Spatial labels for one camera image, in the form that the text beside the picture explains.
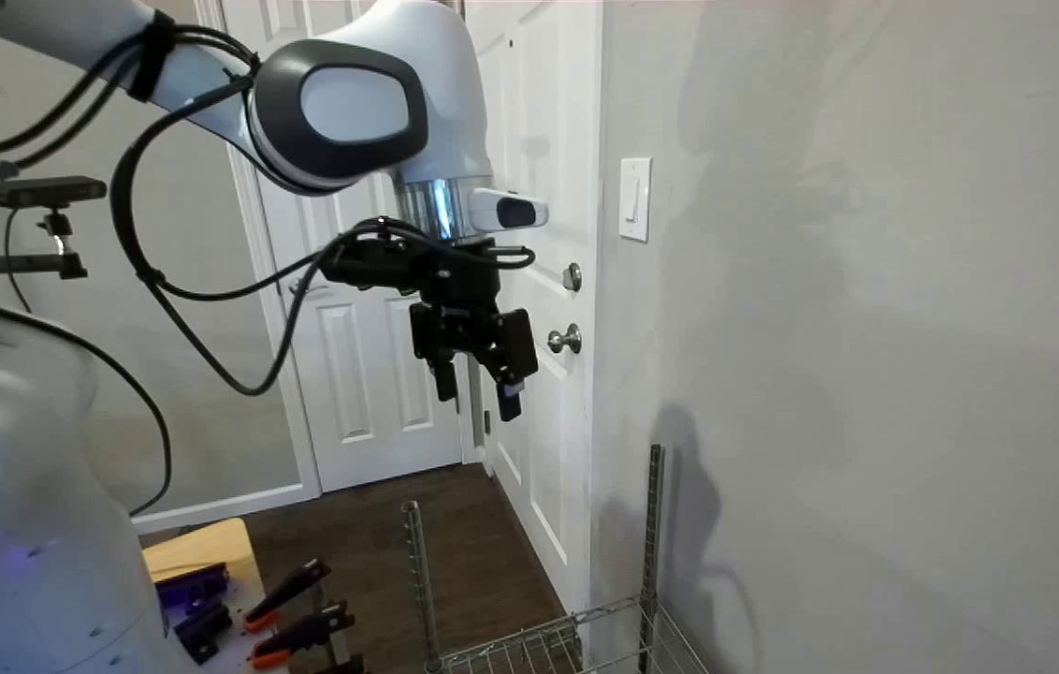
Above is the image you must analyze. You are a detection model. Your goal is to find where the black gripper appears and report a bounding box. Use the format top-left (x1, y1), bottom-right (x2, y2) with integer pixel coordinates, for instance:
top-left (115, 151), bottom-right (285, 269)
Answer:
top-left (327, 217), bottom-right (540, 422)

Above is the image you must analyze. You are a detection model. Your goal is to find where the white wall light switch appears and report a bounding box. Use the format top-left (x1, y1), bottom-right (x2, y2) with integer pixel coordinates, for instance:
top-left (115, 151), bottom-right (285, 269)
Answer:
top-left (617, 157), bottom-right (652, 243)

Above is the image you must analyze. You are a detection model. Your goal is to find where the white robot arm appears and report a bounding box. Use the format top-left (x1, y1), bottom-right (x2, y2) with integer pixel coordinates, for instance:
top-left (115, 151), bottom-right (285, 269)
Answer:
top-left (0, 0), bottom-right (549, 417)

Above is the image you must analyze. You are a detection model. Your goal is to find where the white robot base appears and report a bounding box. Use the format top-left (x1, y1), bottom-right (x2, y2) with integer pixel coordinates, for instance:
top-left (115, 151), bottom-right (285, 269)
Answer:
top-left (0, 319), bottom-right (199, 674)

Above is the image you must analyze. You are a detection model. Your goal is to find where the silver door knob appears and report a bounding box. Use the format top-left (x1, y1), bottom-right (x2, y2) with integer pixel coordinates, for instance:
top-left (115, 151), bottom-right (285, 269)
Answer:
top-left (547, 321), bottom-right (585, 357)

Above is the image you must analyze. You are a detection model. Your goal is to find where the white closet door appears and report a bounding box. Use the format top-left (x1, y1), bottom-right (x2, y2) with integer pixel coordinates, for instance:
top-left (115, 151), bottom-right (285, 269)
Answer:
top-left (192, 0), bottom-right (484, 499)

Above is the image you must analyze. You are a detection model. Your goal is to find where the silver deadbolt lock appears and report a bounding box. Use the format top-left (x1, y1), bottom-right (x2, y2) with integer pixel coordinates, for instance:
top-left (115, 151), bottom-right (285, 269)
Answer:
top-left (560, 263), bottom-right (585, 291)

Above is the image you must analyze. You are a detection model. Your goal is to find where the orange black clamp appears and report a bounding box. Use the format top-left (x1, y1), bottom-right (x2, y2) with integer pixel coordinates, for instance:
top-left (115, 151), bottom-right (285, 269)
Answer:
top-left (244, 559), bottom-right (328, 631)
top-left (247, 601), bottom-right (364, 674)

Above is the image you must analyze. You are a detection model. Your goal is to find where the cardboard box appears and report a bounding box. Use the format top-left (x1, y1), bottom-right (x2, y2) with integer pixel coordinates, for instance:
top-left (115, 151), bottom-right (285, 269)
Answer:
top-left (141, 518), bottom-right (264, 619)

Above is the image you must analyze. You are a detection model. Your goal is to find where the white panelled front door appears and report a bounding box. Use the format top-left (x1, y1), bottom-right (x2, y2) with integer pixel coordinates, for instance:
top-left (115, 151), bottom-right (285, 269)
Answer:
top-left (468, 0), bottom-right (602, 610)

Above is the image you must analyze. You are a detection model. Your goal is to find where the black purple clamp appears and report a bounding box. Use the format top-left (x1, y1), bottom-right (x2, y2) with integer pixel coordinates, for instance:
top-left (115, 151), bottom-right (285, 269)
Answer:
top-left (156, 562), bottom-right (231, 661)

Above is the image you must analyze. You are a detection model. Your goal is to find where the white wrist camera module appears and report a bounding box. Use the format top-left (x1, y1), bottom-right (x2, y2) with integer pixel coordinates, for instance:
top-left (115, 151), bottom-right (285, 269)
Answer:
top-left (468, 188), bottom-right (549, 231)

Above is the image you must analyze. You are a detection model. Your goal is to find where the wire metal shoe rack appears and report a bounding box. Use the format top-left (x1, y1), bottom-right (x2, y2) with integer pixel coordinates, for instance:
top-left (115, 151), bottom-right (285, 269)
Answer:
top-left (400, 445), bottom-right (710, 674)

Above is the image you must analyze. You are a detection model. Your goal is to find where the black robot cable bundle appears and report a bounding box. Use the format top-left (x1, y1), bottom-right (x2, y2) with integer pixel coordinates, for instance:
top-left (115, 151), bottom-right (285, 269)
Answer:
top-left (0, 10), bottom-right (364, 519)

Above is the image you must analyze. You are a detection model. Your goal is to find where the black camera on stand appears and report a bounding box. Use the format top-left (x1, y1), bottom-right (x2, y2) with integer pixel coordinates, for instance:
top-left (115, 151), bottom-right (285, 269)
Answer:
top-left (0, 161), bottom-right (103, 282)

